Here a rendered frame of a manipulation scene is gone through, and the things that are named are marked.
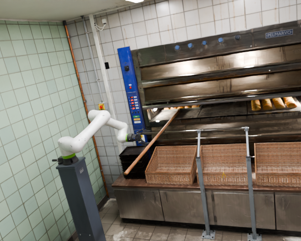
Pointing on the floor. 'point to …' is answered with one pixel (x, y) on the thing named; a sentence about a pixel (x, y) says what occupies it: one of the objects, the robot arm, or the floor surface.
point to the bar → (207, 234)
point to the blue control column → (124, 54)
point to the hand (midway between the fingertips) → (150, 136)
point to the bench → (216, 206)
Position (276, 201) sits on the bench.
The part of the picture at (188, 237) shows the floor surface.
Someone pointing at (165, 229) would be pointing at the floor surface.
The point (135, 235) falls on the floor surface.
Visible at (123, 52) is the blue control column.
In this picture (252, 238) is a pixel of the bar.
